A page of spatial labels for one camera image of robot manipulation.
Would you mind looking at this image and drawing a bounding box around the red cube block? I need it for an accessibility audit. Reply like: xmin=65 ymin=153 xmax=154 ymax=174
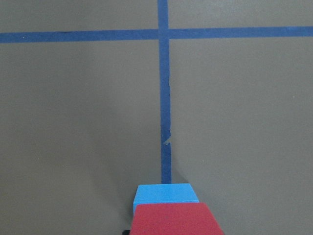
xmin=130 ymin=203 xmax=224 ymax=235

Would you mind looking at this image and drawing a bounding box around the blue cube block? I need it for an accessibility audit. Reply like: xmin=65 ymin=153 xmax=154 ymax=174
xmin=133 ymin=183 xmax=199 ymax=214

